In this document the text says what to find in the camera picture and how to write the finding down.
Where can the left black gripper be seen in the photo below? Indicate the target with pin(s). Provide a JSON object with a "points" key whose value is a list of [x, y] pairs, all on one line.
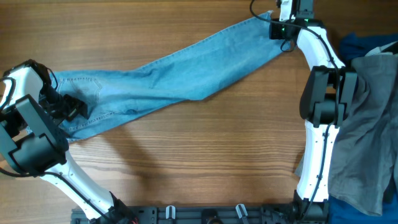
{"points": [[76, 108]]}

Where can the left grey rail clip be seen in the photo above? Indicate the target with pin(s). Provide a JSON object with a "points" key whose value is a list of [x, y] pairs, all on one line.
{"points": [[170, 212]]}

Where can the right grey rail clip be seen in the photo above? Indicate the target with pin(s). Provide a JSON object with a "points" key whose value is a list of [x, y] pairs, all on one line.
{"points": [[242, 213]]}

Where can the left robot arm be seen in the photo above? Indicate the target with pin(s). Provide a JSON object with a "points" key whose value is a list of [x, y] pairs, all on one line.
{"points": [[33, 144]]}

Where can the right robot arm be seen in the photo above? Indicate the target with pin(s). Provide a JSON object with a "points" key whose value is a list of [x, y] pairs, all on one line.
{"points": [[324, 105]]}

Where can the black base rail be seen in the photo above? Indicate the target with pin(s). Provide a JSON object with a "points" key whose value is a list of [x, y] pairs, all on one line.
{"points": [[265, 214]]}

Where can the grey rail clip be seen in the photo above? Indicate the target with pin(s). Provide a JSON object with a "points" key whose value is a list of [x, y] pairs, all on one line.
{"points": [[170, 212], [242, 213]]}

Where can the dark blue t-shirt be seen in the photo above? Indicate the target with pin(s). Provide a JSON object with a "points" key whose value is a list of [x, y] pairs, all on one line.
{"points": [[360, 46]]}

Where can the grey trousers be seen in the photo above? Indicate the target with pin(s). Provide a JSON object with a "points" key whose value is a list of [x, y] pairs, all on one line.
{"points": [[351, 133]]}

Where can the light blue denim jeans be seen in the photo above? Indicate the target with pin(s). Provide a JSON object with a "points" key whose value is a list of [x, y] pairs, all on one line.
{"points": [[116, 97]]}

